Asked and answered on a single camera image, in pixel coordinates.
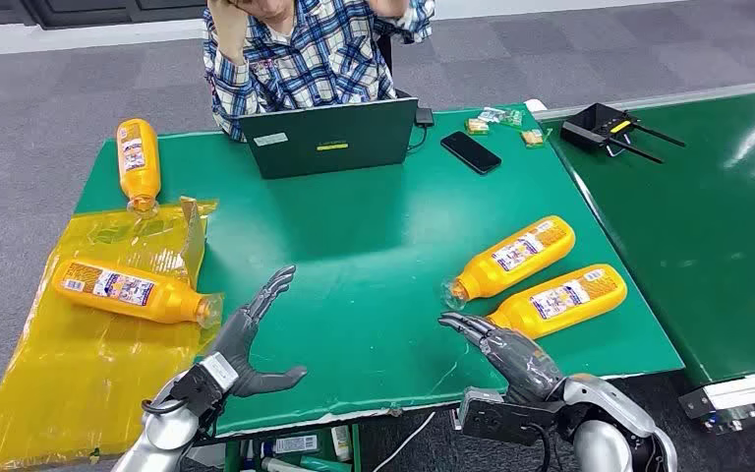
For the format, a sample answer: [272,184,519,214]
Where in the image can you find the person's left hand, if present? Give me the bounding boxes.
[371,0,413,19]

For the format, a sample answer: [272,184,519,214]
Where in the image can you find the person's right hand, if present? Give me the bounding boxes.
[206,0,251,66]

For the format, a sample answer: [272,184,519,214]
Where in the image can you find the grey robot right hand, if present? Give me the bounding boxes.
[438,312,567,406]

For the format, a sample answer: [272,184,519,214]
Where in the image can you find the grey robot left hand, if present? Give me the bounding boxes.
[216,264,309,399]

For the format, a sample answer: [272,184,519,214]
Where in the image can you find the orange detergent bottle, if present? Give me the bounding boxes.
[50,258,224,328]
[443,215,577,309]
[485,263,629,340]
[116,118,162,217]

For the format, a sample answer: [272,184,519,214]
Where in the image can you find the white labelled bottle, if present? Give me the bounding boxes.
[272,434,319,456]

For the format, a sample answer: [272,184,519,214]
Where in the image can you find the white upright bottle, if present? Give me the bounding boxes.
[329,424,353,463]

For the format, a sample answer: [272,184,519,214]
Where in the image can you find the teal and white bottle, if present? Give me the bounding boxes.
[261,454,353,472]

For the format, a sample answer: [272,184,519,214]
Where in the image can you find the person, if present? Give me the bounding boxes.
[202,0,436,142]

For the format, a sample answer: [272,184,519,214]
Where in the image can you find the brown cardboard piece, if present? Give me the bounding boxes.
[178,196,208,288]

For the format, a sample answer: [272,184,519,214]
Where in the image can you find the dark cabinet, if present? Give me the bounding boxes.
[0,0,207,30]

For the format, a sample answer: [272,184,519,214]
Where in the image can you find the dark green laptop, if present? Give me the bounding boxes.
[238,97,421,181]

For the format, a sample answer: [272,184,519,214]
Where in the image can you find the yellow plastic sheet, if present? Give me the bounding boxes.
[0,198,226,472]

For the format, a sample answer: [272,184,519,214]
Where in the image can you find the black smartphone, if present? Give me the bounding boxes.
[439,130,503,176]

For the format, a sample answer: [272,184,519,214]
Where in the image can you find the green conveyor belt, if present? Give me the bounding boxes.
[533,77,755,436]

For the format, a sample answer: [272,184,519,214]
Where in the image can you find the black router with antennas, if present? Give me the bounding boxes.
[558,101,687,165]

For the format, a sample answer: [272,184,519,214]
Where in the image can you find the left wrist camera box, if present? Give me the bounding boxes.
[168,352,241,418]

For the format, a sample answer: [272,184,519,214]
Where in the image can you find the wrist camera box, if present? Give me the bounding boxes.
[458,386,565,448]
[168,352,241,418]

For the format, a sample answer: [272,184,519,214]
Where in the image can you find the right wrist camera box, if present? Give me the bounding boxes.
[458,386,565,448]

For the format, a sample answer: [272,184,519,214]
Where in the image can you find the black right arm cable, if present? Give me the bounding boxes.
[525,422,553,472]

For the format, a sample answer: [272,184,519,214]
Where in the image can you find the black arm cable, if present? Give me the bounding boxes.
[141,397,188,419]
[525,422,553,472]

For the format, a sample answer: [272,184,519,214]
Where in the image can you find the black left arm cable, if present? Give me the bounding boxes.
[141,397,188,419]

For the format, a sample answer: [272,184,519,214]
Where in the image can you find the black laptop charger cable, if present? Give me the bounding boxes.
[406,123,432,153]

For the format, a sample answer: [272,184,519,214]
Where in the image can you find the white floor cable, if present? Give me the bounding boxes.
[371,410,438,472]

